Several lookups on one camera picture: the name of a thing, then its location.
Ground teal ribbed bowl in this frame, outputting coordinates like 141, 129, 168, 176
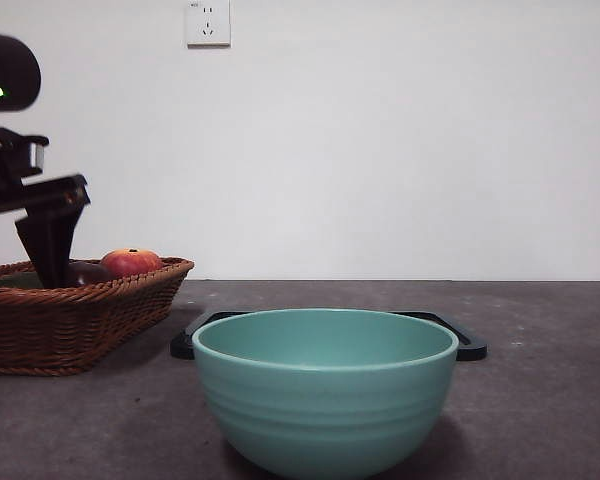
191, 308, 459, 480

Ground green avocado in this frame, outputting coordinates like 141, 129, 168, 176
0, 272, 44, 290

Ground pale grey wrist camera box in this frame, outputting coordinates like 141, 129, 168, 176
27, 139, 50, 177

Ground red apple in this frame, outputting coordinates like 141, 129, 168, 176
99, 247, 164, 276

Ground white wall power socket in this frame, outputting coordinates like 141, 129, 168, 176
186, 0, 232, 50

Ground dark purple plum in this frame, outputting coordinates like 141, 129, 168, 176
68, 260, 114, 288

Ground brown wicker basket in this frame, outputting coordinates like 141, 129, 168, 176
0, 256, 195, 377

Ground dark rectangular tray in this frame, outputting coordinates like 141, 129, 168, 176
169, 310, 489, 362

